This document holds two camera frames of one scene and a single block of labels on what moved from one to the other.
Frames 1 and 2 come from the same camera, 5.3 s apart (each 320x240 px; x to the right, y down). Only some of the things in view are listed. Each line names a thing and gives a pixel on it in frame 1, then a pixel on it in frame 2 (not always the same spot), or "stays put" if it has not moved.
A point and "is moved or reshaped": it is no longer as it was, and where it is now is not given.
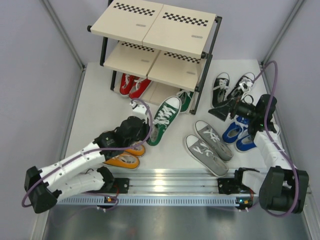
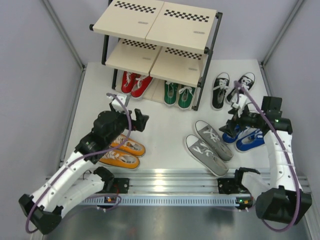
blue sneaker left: [232, 133] stays put
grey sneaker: [206, 131] stays put
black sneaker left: [220, 84] stays put
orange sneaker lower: [124, 160] stays put
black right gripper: [222, 111] -> [229, 127]
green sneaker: [185, 96] is moved or reshaped
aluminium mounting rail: [174, 187] stays put
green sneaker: [165, 113] -> [170, 92]
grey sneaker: [203, 155] stays put
